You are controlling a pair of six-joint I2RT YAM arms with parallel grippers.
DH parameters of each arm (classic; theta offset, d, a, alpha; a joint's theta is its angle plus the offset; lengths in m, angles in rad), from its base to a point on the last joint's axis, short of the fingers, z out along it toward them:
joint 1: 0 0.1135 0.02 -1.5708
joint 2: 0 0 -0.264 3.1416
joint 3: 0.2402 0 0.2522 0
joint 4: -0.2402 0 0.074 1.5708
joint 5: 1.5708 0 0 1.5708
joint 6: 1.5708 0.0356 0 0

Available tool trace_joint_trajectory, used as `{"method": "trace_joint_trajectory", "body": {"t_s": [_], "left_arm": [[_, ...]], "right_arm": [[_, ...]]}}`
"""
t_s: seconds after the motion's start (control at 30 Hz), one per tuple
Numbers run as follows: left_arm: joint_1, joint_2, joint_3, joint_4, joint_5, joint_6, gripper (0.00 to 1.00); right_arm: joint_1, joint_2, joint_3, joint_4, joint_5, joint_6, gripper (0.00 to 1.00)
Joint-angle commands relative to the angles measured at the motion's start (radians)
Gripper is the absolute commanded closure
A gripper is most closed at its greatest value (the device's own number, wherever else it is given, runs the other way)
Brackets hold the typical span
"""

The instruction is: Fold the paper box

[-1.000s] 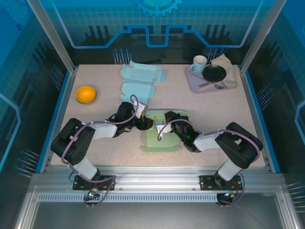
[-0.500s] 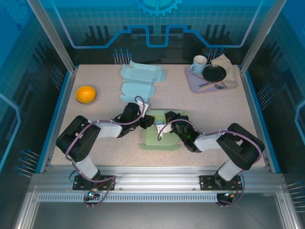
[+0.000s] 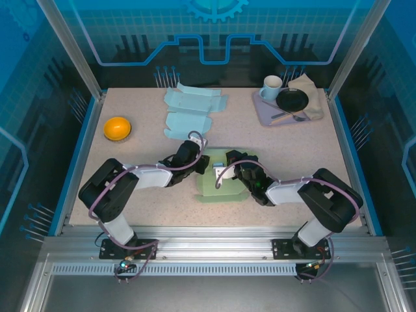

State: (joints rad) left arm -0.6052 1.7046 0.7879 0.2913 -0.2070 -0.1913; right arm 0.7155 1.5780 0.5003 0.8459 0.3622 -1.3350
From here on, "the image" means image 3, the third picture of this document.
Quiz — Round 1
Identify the aluminium side rail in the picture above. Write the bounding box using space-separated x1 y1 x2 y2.
53 94 105 237
326 94 371 235

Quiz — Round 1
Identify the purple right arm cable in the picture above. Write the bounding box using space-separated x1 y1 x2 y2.
213 159 361 283

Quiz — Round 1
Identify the beige cloth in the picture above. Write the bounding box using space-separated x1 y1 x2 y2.
287 73 326 121

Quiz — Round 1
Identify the cable connector with LED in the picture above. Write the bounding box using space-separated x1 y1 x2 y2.
304 259 327 271
117 255 137 271

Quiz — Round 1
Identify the black round plate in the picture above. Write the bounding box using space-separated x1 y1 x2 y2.
276 87 309 111

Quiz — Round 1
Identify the aluminium frame rail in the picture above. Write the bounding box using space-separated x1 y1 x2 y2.
42 226 389 261

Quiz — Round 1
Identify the silver fork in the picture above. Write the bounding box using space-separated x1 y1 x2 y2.
261 99 308 122

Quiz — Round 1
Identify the white slotted cable duct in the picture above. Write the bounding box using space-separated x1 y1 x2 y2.
50 263 300 277

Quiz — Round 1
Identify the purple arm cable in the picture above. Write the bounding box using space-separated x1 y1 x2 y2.
213 159 361 283
87 129 209 283

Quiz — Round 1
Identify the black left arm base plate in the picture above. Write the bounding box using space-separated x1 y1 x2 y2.
99 238 160 261

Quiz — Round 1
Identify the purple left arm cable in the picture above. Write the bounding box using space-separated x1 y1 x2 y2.
87 129 209 283

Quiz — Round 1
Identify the orange dome object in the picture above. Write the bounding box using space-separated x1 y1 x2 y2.
103 116 133 142

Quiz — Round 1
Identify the light blue paper box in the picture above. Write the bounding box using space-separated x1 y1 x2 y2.
162 81 230 141

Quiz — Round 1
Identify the light blue mug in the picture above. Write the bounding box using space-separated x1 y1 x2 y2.
258 75 283 101

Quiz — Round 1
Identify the green paper box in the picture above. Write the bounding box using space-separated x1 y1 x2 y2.
194 146 259 205

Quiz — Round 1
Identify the lavender plastic tray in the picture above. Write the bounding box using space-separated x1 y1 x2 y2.
252 86 326 127

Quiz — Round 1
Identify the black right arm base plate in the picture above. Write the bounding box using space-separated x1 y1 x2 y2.
271 238 330 261

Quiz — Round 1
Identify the aluminium corner post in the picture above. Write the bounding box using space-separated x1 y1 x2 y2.
326 0 393 101
35 0 108 101

